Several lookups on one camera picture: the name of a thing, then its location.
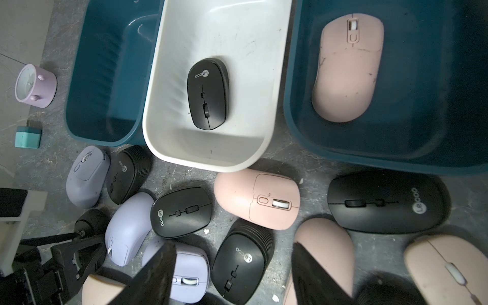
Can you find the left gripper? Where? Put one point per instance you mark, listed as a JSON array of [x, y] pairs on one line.
[[59, 279]]

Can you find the purple round alarm clock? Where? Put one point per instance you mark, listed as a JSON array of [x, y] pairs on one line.
[[35, 86]]

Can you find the purple mouse lower centre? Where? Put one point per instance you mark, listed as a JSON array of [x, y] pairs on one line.
[[191, 274]]

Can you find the black mouse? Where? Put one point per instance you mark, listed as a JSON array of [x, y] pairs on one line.
[[91, 223], [208, 88], [377, 294], [128, 171], [388, 202], [181, 213], [242, 260]]

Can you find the white storage box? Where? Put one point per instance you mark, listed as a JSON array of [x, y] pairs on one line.
[[250, 38]]

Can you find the right teal storage box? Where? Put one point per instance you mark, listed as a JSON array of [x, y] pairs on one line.
[[429, 109]]

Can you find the purple mouse far left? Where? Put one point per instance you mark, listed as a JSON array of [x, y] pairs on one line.
[[87, 176]]

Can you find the small teal cube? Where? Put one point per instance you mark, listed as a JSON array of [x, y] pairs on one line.
[[28, 137]]

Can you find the teal storage box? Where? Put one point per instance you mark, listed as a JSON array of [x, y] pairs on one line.
[[429, 109], [109, 83]]

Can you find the purple mouse middle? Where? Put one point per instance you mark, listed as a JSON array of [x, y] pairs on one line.
[[128, 228]]

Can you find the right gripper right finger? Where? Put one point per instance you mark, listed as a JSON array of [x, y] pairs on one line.
[[313, 285]]

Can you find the purple mouse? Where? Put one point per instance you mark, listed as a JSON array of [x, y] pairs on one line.
[[128, 228], [191, 274], [87, 176]]

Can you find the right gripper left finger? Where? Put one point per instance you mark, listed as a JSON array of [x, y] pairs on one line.
[[152, 285]]

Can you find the left teal storage box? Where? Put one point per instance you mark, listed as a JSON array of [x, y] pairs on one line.
[[109, 83]]

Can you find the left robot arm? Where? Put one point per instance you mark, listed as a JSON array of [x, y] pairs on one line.
[[16, 207]]

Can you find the pink mouse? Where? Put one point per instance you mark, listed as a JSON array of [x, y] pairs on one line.
[[100, 290], [447, 269], [351, 47], [332, 247], [268, 200]]

